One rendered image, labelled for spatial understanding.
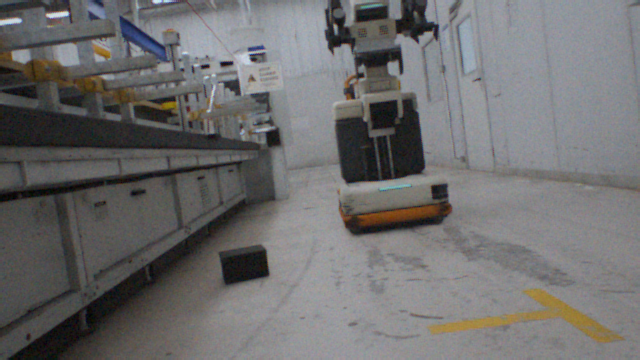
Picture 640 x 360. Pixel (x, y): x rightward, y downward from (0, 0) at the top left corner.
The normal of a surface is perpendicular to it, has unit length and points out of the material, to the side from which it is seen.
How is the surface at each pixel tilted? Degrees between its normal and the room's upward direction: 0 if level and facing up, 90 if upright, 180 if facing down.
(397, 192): 90
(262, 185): 90
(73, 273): 90
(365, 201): 90
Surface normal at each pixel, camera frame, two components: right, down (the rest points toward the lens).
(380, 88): 0.03, 0.19
